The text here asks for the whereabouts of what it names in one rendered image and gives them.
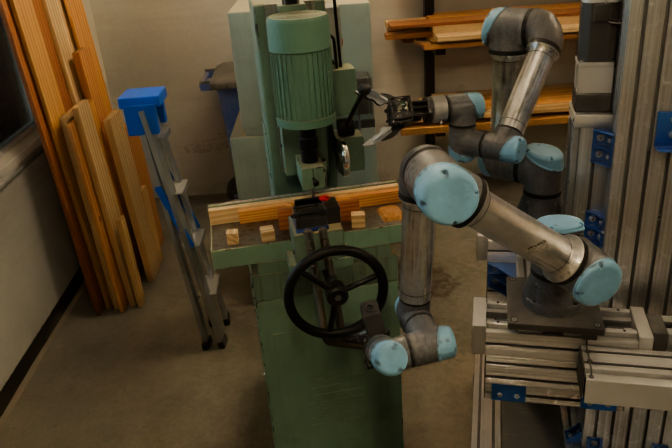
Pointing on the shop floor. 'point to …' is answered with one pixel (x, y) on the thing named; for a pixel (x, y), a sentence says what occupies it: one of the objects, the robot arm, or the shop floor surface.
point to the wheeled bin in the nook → (224, 76)
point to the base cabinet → (328, 379)
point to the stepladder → (141, 111)
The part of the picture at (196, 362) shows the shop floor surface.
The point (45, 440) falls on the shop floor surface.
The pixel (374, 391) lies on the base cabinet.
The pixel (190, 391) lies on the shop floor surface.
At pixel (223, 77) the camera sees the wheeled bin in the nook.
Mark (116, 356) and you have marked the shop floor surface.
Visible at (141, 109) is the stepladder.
